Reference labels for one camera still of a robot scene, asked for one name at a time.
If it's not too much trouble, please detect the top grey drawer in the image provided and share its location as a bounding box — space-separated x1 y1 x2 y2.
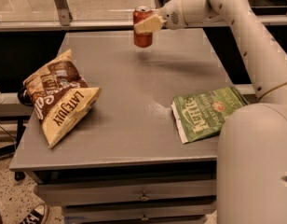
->
34 180 216 206

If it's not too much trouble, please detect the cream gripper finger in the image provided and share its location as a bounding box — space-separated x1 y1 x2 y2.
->
134 14 166 35

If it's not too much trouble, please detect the grey drawer cabinet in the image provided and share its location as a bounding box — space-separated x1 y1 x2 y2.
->
10 29 229 210

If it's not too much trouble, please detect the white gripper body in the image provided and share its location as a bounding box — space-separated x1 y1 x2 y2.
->
159 0 187 30

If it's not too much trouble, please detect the black and white sneaker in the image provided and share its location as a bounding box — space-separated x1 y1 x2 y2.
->
20 203 49 224

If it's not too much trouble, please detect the brown Late July chip bag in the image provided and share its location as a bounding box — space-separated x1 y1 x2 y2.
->
23 49 102 148

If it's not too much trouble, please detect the green kettle chip bag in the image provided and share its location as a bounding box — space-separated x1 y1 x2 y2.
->
171 87 249 144

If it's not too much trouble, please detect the red coke can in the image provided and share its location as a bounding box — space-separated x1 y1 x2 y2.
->
133 6 153 48

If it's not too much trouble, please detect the grey drawer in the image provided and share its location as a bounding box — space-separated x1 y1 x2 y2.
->
62 201 216 224
34 180 216 206

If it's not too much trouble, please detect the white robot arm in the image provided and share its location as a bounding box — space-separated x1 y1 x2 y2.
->
134 0 287 224

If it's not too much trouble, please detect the metal railing with glass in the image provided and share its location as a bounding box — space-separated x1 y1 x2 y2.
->
0 0 287 33

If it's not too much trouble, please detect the black chair frame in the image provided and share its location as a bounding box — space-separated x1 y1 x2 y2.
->
0 87 34 182

